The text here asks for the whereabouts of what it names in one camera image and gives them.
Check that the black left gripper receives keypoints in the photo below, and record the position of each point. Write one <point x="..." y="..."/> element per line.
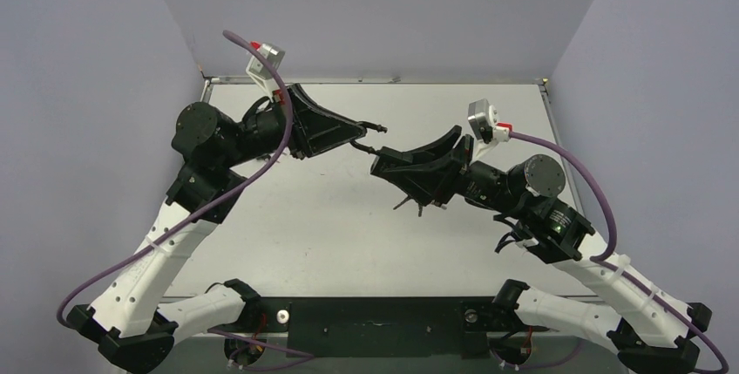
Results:
<point x="315" y="130"/>

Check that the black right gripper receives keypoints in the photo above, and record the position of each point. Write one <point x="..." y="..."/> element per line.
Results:
<point x="457" y="165"/>

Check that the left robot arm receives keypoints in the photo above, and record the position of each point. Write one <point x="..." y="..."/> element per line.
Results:
<point x="131" y="326"/>

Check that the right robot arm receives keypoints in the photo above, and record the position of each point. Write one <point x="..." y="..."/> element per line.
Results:
<point x="647" y="329"/>

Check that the aluminium table edge rail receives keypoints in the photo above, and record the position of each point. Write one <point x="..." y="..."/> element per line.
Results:
<point x="418" y="81"/>

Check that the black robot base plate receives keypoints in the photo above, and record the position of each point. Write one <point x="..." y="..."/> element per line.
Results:
<point x="382" y="326"/>

